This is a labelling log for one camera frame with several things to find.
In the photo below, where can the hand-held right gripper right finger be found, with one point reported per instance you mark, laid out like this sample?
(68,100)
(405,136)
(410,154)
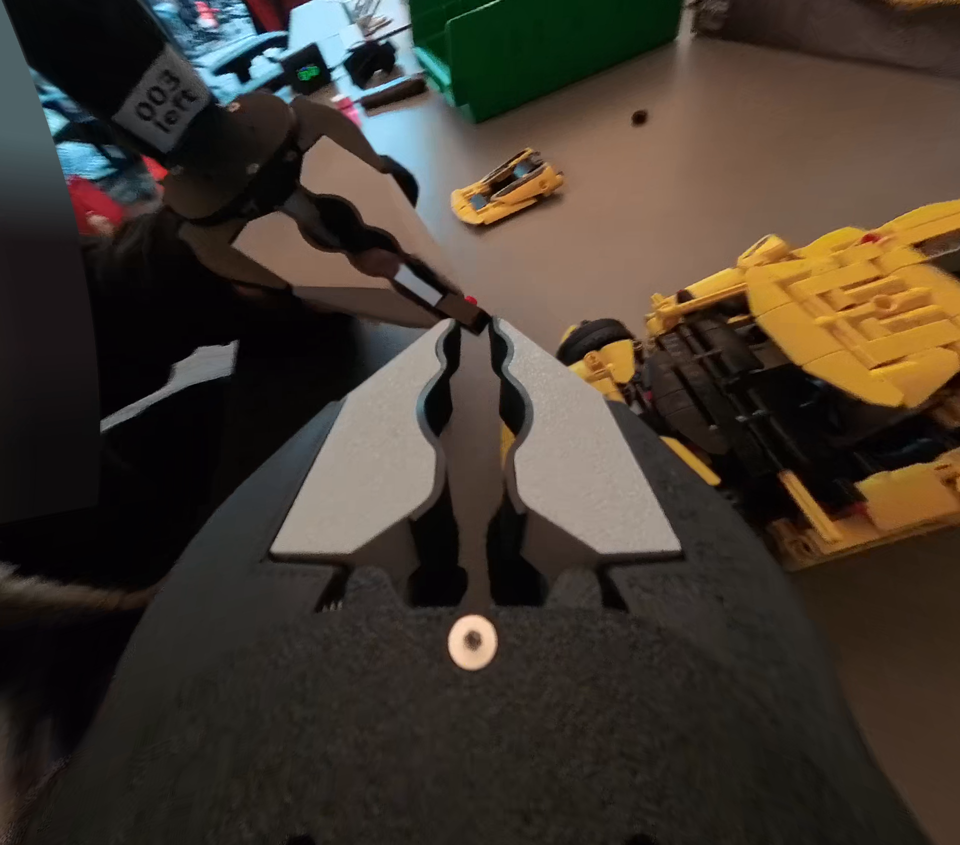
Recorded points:
(592,477)

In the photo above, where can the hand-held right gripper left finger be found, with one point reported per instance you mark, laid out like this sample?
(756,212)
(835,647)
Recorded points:
(360,477)

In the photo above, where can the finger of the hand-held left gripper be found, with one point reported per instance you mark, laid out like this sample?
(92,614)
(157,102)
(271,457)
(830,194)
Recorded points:
(375,200)
(330,282)

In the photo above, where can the yellow headlight panel piece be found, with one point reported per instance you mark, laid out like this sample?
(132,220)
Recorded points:
(510,185)

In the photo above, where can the yellow toy brick car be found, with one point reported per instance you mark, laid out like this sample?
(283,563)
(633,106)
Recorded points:
(825,372)

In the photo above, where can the pink flat item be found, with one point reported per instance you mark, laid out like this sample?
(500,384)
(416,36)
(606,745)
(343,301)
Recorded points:
(346,108)

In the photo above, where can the dark brown flat bar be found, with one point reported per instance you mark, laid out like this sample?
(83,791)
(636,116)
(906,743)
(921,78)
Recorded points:
(394,91)

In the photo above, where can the black office chair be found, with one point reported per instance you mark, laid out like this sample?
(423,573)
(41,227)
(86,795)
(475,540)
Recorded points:
(247,50)

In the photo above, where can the black box green lights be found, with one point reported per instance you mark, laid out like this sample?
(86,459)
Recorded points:
(307,72)

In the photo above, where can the black bag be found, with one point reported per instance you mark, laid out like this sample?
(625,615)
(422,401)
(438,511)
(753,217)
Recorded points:
(371,61)

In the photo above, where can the white striped shirt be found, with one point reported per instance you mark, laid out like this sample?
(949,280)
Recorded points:
(195,365)

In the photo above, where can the green plastic bin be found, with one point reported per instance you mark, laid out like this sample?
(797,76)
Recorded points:
(555,20)

